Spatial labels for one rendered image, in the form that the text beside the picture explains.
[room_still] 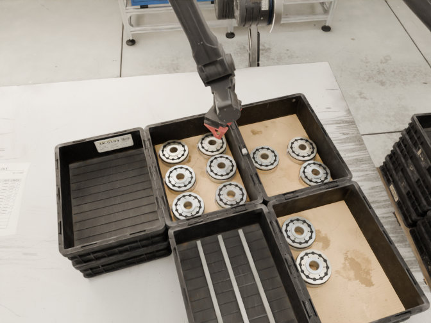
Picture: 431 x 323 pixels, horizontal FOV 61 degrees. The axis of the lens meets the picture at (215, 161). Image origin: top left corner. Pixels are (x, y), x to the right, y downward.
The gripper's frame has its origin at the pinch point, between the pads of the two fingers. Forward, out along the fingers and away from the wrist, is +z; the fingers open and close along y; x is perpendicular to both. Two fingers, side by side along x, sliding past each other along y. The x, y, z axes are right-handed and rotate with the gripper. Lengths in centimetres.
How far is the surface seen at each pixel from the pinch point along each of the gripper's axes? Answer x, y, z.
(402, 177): -67, 73, 76
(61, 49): 197, 89, 108
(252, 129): -0.6, 22.6, 23.6
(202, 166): 7.3, -1.2, 23.4
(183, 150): 15.4, -0.3, 20.6
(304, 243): -34.7, -11.6, 20.4
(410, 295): -65, -13, 17
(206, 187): 1.8, -8.0, 23.3
